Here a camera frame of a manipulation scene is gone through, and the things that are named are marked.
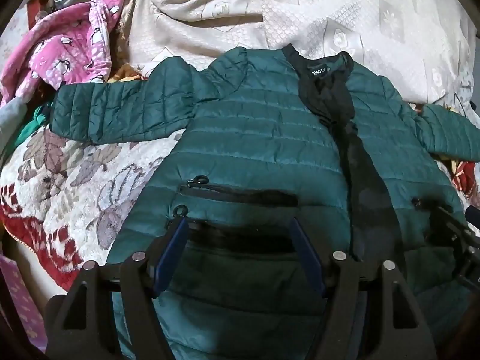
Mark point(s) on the red white floral fleece blanket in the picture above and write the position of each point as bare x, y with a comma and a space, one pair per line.
75, 202

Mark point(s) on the grey cloth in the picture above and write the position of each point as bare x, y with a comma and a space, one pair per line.
15, 123

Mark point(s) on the dark green puffer jacket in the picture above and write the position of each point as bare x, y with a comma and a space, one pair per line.
262, 127

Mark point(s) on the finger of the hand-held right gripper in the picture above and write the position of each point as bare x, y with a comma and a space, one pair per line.
452, 223

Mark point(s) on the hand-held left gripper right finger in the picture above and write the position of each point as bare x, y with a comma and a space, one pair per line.
304, 251

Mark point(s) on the pink patterned bag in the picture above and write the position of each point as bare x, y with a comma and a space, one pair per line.
18, 300

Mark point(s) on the orange yellow patterned cloth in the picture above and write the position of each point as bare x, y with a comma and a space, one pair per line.
125, 73

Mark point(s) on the pink penguin print cloth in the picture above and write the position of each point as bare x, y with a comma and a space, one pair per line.
71, 45

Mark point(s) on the red yellow floral cloth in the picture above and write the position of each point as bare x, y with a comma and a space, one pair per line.
465, 176

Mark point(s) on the cream patterned bedspread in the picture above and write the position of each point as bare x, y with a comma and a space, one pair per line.
262, 7

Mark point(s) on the bright green cloth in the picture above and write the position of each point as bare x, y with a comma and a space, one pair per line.
32, 125

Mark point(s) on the white mattress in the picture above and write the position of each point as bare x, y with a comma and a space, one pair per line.
30, 266

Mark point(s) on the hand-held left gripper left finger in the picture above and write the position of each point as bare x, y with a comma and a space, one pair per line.
173, 249

